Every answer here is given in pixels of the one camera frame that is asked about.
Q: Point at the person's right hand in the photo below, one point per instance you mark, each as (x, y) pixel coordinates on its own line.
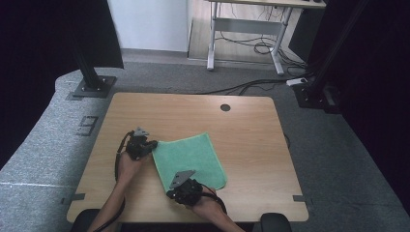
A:
(208, 208)

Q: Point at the round black table grommet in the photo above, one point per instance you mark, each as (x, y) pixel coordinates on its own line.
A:
(225, 107)

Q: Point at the green microfibre cloth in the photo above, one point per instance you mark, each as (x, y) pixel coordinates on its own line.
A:
(190, 158)

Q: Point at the dark floor socket cover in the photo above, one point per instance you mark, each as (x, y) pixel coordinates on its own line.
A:
(87, 125)

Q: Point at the black curtain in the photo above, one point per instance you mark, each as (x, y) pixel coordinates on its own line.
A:
(32, 48)
(380, 96)

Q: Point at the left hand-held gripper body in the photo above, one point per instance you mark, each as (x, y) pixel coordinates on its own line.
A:
(137, 148)

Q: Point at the person's left leg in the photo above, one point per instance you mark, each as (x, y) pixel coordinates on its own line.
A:
(84, 222)

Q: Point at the black metal stand slanted post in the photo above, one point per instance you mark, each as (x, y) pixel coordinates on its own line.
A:
(314, 93)

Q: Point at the person's left hand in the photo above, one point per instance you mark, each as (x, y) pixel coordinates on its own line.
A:
(129, 169)

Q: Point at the grey tape strip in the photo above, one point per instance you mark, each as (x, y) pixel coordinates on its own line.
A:
(74, 197)
(300, 198)

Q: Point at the black metal stand square base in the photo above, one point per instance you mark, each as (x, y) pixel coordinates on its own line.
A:
(93, 86)

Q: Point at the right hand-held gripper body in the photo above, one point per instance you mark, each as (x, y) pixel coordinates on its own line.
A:
(188, 191)

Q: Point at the white power strip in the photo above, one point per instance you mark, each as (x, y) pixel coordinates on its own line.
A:
(296, 81)

